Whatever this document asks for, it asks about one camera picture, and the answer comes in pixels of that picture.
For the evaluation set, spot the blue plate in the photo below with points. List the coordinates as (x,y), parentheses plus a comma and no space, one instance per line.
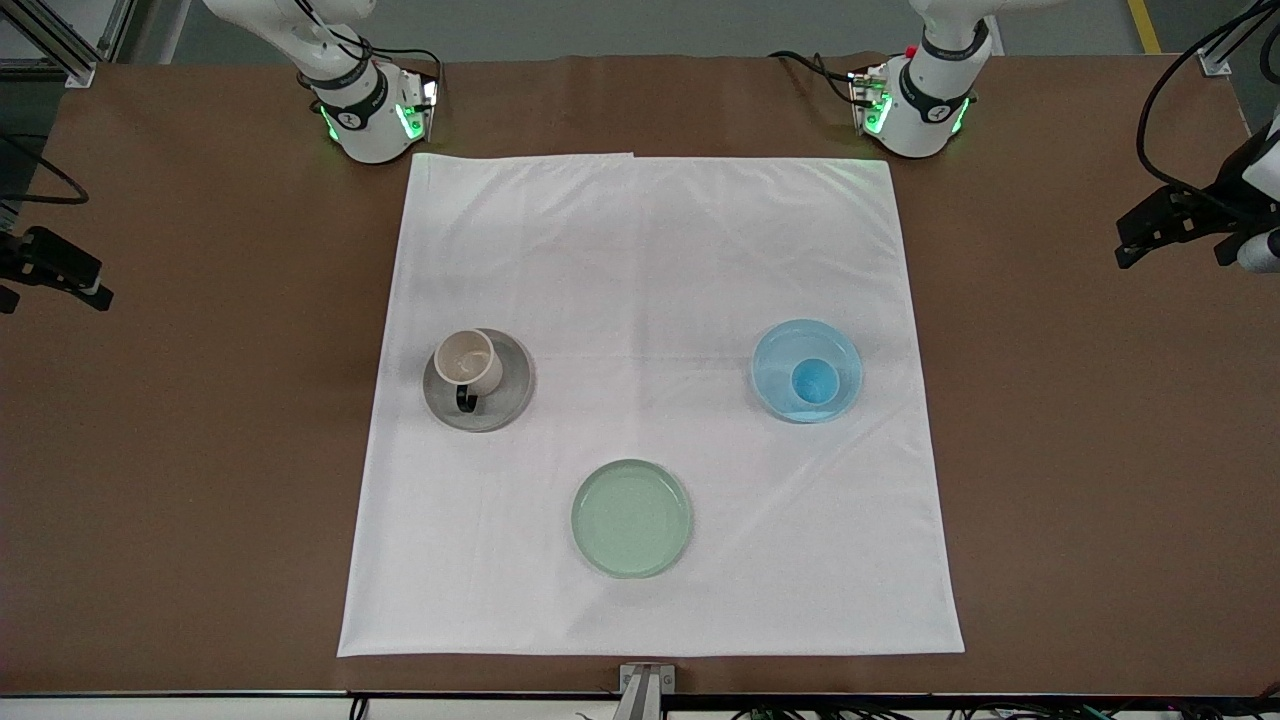
(775,350)

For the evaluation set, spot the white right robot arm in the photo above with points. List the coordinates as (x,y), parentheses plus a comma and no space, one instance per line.
(365,120)

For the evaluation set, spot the small blue cup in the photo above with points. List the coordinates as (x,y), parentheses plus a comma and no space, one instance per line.
(815,382)

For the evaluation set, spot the green plate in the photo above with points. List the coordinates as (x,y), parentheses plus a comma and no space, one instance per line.
(632,518)

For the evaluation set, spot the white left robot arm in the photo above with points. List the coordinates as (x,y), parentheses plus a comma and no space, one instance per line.
(925,100)

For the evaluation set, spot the aluminium table bracket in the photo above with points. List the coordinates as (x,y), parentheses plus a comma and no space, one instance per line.
(647,690)

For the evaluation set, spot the silver arm base connector box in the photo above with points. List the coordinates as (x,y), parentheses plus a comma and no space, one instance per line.
(425,110)
(865,100)

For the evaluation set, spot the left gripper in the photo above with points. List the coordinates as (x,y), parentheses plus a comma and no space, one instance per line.
(1222,196)

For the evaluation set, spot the white cloth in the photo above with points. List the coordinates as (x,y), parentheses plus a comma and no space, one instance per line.
(650,280)

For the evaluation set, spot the gray plate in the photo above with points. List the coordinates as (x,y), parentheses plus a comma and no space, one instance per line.
(510,400)

